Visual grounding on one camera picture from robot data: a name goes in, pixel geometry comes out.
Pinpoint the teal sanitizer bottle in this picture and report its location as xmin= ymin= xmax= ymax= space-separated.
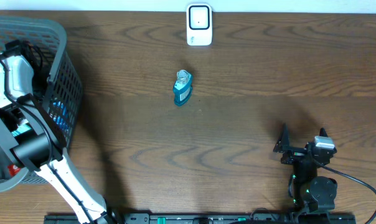
xmin=173 ymin=70 xmax=193 ymax=106

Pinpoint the blue Oreo cookie pack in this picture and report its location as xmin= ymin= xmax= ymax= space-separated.
xmin=50 ymin=101 xmax=70 ymax=133

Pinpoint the red Nescafe stick sachet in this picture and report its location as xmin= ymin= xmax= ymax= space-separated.
xmin=7 ymin=164 xmax=21 ymax=177

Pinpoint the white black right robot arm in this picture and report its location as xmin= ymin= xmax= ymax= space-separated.
xmin=273 ymin=124 xmax=337 ymax=214

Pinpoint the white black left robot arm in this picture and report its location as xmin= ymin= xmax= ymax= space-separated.
xmin=0 ymin=40 xmax=114 ymax=223

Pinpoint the grey plastic mesh basket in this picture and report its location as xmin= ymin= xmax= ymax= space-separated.
xmin=0 ymin=16 xmax=83 ymax=192

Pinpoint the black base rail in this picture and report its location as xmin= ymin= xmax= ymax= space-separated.
xmin=44 ymin=212 xmax=357 ymax=224

